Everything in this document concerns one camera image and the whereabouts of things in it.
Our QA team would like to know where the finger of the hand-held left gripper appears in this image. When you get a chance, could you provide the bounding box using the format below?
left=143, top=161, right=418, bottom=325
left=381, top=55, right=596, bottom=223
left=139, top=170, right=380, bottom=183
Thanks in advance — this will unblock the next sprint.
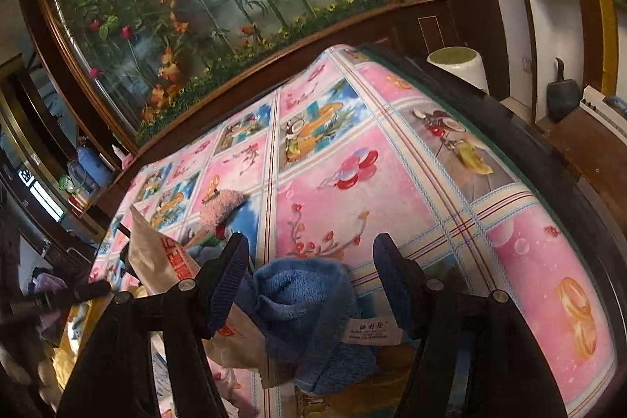
left=0, top=279, right=112, bottom=317

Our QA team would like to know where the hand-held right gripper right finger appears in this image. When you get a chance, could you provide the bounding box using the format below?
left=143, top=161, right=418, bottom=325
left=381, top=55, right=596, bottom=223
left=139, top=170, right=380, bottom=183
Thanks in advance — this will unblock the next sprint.
left=372, top=232, right=556, bottom=418

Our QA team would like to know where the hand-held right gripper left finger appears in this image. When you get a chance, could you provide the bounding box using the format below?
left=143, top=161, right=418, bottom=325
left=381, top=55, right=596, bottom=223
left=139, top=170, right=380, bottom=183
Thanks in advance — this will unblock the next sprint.
left=58, top=232, right=252, bottom=418

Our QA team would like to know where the blue towel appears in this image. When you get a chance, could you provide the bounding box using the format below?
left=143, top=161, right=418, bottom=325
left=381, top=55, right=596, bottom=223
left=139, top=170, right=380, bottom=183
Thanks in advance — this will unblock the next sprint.
left=235, top=259, right=400, bottom=395

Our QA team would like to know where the pink fluffy hair clip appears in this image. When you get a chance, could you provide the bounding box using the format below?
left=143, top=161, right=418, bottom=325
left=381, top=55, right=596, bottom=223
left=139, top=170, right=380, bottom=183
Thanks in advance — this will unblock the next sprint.
left=198, top=189, right=246, bottom=239

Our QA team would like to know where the red white wet wipe packet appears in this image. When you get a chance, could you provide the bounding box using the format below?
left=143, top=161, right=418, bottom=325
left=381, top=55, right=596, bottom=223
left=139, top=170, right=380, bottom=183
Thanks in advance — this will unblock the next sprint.
left=128, top=205, right=275, bottom=389

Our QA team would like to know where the pink printed tablecloth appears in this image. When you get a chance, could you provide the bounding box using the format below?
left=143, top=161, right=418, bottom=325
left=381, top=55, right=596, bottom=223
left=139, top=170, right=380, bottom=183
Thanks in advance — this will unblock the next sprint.
left=88, top=46, right=618, bottom=418

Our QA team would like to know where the blue thermos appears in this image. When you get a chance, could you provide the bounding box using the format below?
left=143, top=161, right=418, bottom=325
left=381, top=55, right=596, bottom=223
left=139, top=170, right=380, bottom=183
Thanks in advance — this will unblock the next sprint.
left=76, top=147, right=113, bottom=194

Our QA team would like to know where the white cylinder green top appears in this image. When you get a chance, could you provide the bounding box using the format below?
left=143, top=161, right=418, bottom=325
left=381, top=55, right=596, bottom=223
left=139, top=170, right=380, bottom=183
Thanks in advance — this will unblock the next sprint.
left=426, top=47, right=491, bottom=94

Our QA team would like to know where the wooden side table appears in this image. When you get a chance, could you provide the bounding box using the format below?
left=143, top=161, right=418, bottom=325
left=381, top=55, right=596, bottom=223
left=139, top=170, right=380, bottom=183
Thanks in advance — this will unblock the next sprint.
left=536, top=105, right=627, bottom=223

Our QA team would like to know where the dark ceramic vase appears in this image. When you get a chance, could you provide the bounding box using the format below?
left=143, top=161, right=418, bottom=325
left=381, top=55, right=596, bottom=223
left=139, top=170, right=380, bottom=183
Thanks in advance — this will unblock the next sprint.
left=546, top=58, right=582, bottom=123

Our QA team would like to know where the long white box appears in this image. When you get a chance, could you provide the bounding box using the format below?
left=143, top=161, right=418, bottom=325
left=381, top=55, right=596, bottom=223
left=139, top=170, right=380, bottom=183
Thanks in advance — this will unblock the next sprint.
left=579, top=85, right=627, bottom=135

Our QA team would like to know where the floral glass screen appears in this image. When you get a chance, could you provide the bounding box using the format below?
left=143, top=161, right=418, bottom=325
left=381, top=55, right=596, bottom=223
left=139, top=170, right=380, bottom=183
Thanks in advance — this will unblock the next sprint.
left=29, top=0, right=393, bottom=145

